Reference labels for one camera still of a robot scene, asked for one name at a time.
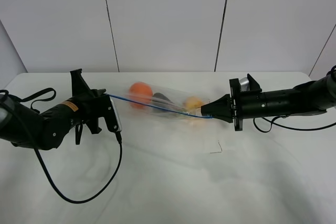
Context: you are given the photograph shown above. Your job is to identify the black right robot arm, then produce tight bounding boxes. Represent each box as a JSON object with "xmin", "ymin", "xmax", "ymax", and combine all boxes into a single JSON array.
[{"xmin": 201, "ymin": 67, "xmax": 335, "ymax": 131}]

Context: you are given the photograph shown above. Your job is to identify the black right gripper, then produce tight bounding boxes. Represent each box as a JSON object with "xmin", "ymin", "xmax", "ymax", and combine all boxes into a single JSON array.
[{"xmin": 201, "ymin": 73, "xmax": 262, "ymax": 131}]

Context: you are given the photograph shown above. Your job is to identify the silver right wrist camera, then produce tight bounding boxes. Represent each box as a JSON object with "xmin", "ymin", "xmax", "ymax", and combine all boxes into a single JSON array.
[{"xmin": 239, "ymin": 77, "xmax": 250, "ymax": 92}]

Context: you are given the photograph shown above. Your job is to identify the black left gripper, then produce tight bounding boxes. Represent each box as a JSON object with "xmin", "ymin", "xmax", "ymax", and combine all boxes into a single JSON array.
[{"xmin": 69, "ymin": 69, "xmax": 116, "ymax": 145}]

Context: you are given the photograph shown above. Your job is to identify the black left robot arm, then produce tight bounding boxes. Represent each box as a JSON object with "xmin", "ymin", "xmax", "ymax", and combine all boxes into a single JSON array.
[{"xmin": 1, "ymin": 69, "xmax": 121, "ymax": 151}]

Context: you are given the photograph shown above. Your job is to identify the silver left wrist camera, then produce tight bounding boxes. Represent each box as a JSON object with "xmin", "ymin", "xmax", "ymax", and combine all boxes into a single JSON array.
[{"xmin": 110, "ymin": 98, "xmax": 122, "ymax": 132}]

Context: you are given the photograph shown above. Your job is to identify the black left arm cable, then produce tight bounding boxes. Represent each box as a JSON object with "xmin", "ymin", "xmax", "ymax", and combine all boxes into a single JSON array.
[{"xmin": 23, "ymin": 87, "xmax": 123, "ymax": 204}]

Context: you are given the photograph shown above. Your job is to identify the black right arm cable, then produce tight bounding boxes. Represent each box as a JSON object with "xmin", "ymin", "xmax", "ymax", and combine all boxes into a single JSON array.
[{"xmin": 253, "ymin": 115, "xmax": 336, "ymax": 133}]

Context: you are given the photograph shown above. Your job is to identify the yellow pear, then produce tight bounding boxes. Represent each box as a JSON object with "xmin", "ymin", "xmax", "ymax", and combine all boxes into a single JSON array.
[{"xmin": 184, "ymin": 96, "xmax": 205, "ymax": 111}]

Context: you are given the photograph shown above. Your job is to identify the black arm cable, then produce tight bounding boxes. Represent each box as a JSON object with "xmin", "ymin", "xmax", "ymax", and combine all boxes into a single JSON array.
[
  {"xmin": 253, "ymin": 115, "xmax": 336, "ymax": 133},
  {"xmin": 23, "ymin": 87, "xmax": 123, "ymax": 204}
]

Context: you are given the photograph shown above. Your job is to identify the clear zip bag blue seal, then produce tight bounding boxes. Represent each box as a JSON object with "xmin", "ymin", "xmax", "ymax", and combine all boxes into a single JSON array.
[{"xmin": 107, "ymin": 81, "xmax": 213, "ymax": 121}]

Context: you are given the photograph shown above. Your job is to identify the purple eggplant green stem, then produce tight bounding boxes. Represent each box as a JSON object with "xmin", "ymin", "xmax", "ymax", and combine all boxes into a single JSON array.
[{"xmin": 151, "ymin": 92, "xmax": 183, "ymax": 116}]

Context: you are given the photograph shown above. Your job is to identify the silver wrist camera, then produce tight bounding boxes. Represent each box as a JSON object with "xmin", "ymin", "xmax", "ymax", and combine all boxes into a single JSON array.
[
  {"xmin": 239, "ymin": 77, "xmax": 250, "ymax": 92},
  {"xmin": 110, "ymin": 98, "xmax": 122, "ymax": 132}
]

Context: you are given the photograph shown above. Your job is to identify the orange fruit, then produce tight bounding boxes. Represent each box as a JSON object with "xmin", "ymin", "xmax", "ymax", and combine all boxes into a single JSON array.
[{"xmin": 129, "ymin": 82, "xmax": 153, "ymax": 109}]

